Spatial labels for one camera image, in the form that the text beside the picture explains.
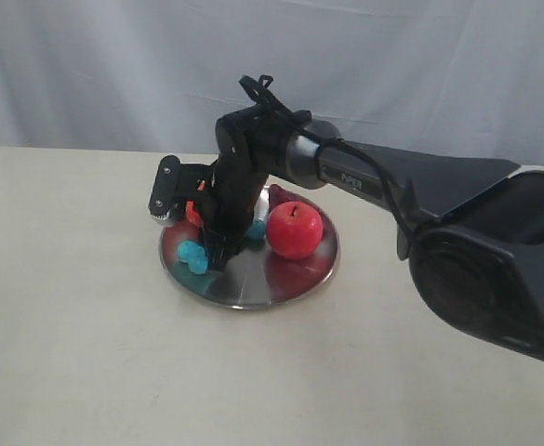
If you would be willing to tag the teal toy bone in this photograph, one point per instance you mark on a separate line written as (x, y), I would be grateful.
(191, 250)

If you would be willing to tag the dark purple object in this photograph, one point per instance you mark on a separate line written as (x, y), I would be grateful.
(278, 195)

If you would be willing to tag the red apple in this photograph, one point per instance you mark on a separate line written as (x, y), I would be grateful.
(294, 230)

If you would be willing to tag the white backdrop cloth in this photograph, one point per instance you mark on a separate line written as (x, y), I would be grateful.
(449, 77)

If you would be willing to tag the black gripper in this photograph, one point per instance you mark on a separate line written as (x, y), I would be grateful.
(226, 206)

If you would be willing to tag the orange toy pumpkin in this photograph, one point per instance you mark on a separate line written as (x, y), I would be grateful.
(192, 215)

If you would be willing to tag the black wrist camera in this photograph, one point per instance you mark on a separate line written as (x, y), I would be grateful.
(175, 184)

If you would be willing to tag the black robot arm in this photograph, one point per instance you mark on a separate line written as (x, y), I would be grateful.
(470, 229)

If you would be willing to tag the round stainless steel plate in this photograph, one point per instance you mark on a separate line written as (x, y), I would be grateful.
(256, 279)

